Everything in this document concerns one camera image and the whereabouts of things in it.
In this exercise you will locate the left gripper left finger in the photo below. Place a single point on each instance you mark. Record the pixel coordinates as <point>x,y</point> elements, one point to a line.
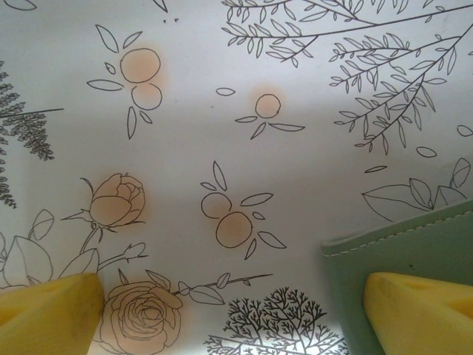
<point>44,318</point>

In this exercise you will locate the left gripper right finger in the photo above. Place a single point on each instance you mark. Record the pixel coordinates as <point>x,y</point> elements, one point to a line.
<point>425,321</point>

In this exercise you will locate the green card holder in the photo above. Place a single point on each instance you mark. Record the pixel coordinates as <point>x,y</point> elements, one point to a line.
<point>351,266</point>

